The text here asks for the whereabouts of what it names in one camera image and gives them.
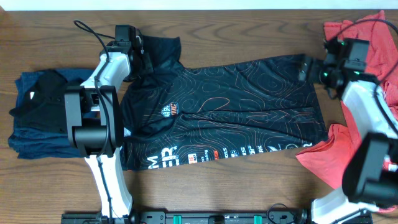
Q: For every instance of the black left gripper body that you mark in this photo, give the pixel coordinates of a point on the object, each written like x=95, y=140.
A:
x=146, y=62

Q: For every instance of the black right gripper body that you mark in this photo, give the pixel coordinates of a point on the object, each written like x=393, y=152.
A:
x=318, y=71

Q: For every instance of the black patterned jersey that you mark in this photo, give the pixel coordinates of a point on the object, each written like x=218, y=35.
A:
x=175, y=115

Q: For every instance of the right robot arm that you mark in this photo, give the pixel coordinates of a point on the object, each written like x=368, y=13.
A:
x=366, y=186

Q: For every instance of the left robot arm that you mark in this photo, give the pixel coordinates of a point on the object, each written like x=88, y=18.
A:
x=95, y=127

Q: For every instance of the red t-shirt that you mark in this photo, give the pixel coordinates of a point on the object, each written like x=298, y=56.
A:
x=328, y=159

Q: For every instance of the folded black polo shirt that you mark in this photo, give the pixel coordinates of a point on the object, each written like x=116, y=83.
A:
x=43, y=104

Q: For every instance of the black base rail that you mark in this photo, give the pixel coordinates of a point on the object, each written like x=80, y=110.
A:
x=277, y=214

